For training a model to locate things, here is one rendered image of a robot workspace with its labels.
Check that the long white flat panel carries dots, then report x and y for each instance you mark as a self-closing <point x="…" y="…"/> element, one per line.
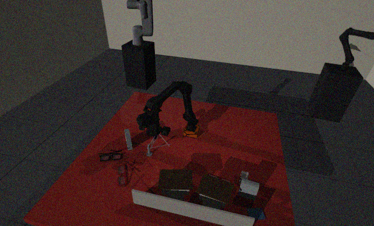
<point x="196" y="211"/>

